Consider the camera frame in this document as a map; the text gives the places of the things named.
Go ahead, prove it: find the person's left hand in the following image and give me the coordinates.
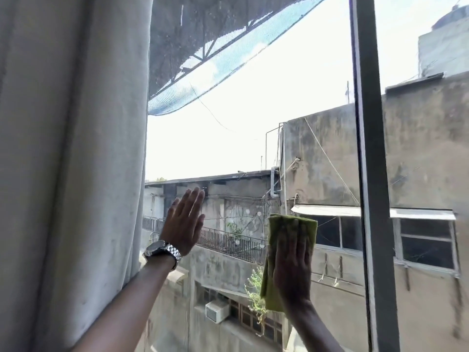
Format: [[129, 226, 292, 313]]
[[159, 186, 206, 258]]

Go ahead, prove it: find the person's right hand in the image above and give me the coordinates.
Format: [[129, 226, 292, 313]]
[[273, 219, 314, 311]]

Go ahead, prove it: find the green cleaning cloth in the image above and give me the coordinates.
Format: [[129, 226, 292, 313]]
[[260, 213, 319, 313]]

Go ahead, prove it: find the person's right forearm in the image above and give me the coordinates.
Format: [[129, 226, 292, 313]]
[[284, 298, 346, 352]]

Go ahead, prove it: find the person's left forearm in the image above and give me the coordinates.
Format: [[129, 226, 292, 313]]
[[71, 257, 177, 352]]

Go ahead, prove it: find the black metal balcony railing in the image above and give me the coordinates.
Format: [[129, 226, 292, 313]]
[[142, 216, 268, 266]]

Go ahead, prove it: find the dark building window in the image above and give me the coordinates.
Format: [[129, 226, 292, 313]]
[[314, 215, 363, 252]]

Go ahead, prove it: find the low grey roofed building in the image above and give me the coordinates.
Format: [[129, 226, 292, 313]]
[[144, 170, 283, 250]]

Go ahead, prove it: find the white window awning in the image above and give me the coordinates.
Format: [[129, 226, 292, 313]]
[[291, 204, 456, 221]]

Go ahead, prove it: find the silver metal wristwatch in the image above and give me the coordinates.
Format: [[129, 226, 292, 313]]
[[142, 240, 182, 271]]

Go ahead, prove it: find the white drain pipe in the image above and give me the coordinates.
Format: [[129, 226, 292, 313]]
[[270, 166, 282, 198]]

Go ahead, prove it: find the white air conditioner unit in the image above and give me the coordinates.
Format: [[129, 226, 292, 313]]
[[205, 299, 231, 324]]

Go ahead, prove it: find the white-framed building window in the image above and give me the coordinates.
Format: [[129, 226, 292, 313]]
[[393, 218, 461, 278]]

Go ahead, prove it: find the grey-white curtain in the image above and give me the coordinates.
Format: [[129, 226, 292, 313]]
[[0, 0, 154, 352]]

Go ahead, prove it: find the tall grey concrete building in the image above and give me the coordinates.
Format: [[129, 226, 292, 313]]
[[280, 72, 469, 352]]

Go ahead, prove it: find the blue shade net canopy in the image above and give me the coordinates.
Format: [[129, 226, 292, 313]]
[[147, 0, 330, 116]]

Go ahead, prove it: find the green wall plant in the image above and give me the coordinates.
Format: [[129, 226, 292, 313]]
[[244, 267, 269, 325]]

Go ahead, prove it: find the dark window frame bar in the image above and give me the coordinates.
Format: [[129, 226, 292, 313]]
[[349, 0, 401, 352]]

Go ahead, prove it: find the thin overhead cable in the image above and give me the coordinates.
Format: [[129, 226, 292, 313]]
[[189, 83, 259, 142]]

